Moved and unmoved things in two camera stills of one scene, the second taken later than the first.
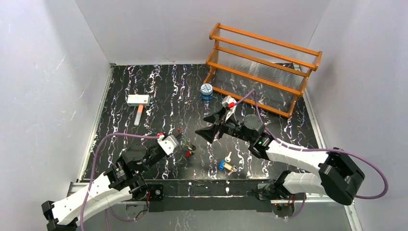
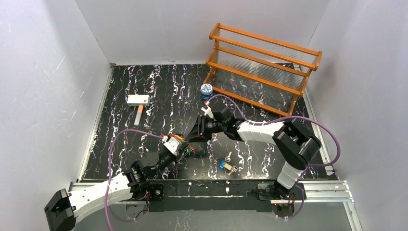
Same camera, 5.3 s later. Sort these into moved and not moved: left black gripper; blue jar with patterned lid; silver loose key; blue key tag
Moved: left black gripper
Not moved: blue key tag; silver loose key; blue jar with patterned lid
